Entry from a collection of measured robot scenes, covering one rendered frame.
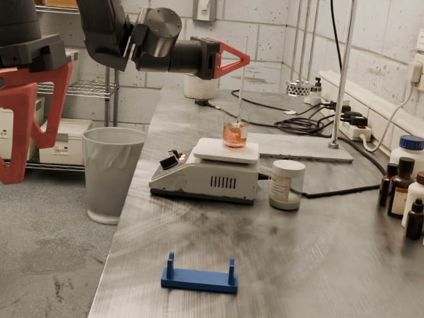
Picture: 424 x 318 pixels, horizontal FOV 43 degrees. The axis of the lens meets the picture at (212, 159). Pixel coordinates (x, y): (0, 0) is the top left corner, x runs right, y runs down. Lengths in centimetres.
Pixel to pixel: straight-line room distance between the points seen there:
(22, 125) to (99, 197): 228
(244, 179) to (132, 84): 250
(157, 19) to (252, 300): 45
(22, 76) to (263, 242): 49
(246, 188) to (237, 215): 6
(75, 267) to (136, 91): 144
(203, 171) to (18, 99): 63
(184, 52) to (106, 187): 176
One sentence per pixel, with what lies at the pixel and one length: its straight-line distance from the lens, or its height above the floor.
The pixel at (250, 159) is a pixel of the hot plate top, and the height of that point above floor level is 84.
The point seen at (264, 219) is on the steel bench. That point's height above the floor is 75.
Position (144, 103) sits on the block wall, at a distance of 345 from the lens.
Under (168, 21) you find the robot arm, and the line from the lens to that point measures 88.
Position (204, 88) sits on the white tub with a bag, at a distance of 197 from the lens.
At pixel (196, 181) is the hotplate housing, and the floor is 79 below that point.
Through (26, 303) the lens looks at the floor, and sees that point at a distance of 213.
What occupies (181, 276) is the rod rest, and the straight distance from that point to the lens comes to 73.
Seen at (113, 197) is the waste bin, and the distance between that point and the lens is 265.
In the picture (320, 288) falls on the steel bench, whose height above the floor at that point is 75.
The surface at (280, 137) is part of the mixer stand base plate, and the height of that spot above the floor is 76.
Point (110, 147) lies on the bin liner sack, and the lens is 255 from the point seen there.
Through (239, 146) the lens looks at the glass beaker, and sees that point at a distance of 102.
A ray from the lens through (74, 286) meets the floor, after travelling 221.
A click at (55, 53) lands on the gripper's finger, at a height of 106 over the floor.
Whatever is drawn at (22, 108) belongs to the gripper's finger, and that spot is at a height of 103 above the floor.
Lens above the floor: 111
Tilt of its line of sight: 17 degrees down
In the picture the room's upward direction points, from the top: 5 degrees clockwise
